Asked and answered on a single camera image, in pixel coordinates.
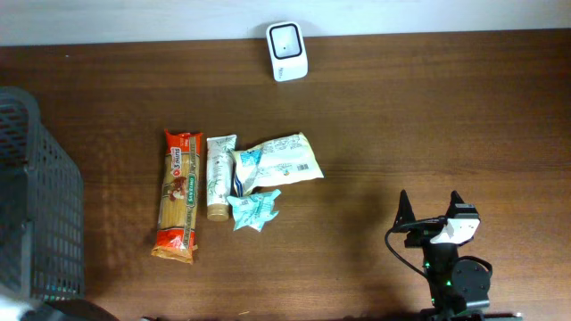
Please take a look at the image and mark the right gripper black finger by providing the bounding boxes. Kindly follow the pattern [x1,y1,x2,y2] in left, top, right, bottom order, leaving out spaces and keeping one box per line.
[445,190,465,218]
[393,190,417,228]

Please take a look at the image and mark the cream snack bag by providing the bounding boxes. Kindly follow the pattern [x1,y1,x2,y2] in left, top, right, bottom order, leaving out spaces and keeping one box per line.
[232,132,324,196]

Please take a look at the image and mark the teal crinkled snack packet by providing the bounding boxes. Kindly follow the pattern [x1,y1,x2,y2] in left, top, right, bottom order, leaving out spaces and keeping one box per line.
[227,189,281,232]

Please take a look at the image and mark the white cosmetic tube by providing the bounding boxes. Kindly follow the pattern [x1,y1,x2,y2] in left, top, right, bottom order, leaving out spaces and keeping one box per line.
[206,135,237,222]

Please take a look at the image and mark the orange spaghetti packet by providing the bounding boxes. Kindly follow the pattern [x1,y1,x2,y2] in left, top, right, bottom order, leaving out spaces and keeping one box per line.
[152,132,202,264]

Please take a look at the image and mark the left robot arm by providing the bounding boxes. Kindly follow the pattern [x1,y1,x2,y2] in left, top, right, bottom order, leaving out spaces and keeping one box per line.
[1,285,118,321]

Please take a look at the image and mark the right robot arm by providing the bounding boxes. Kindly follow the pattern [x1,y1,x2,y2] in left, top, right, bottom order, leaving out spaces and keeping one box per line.
[385,191,492,320]

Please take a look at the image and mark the white barcode scanner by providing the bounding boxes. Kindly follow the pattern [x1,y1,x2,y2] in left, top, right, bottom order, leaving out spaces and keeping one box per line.
[266,21,309,82]

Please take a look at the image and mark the grey plastic mesh basket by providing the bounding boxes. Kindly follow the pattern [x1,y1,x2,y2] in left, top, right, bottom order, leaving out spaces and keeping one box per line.
[1,86,85,301]

